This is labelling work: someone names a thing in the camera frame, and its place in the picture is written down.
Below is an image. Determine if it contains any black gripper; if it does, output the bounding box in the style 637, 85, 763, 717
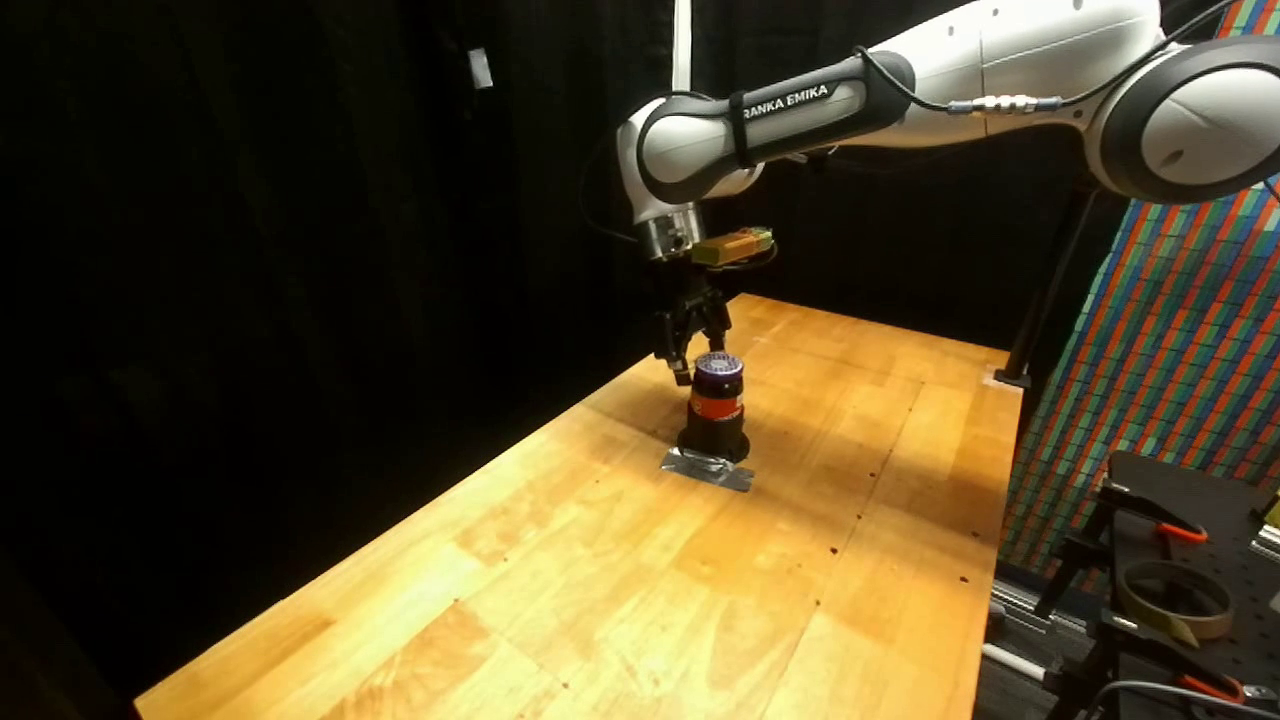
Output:
657, 264, 731, 386

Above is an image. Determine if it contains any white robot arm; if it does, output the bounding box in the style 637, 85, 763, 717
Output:
617, 0, 1280, 378

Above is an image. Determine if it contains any dark brown cup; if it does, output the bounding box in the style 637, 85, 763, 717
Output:
678, 351, 747, 462

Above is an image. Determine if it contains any silver tape patch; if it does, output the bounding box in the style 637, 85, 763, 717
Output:
666, 448, 754, 494

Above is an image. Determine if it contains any black stand pole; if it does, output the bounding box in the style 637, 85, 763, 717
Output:
996, 187, 1103, 388

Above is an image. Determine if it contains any white vertical pole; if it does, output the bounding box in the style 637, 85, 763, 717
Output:
669, 0, 698, 94

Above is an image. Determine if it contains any white tag on curtain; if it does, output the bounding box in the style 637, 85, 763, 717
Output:
469, 50, 495, 94

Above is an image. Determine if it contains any black curtain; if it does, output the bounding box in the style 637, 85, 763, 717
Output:
0, 0, 1072, 720

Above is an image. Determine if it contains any black clamp with orange tips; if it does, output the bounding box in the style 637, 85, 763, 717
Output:
1034, 479, 1215, 621

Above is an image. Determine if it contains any colourful striped panel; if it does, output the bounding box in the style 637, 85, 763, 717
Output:
1001, 0, 1280, 580

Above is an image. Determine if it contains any roll of tape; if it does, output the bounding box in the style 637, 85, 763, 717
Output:
1115, 560, 1237, 650

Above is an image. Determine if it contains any yellow wrist camera box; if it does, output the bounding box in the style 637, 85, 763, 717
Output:
691, 228, 775, 272

